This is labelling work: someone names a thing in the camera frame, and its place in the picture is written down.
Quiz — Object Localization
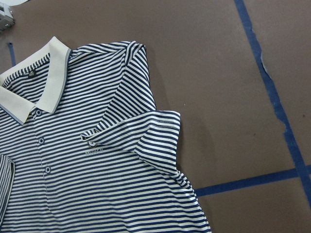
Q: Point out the navy white striped polo shirt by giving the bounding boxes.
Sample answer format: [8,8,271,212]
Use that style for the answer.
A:
[0,38,211,233]

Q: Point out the aluminium frame post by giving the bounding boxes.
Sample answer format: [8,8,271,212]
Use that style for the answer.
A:
[0,2,15,32]

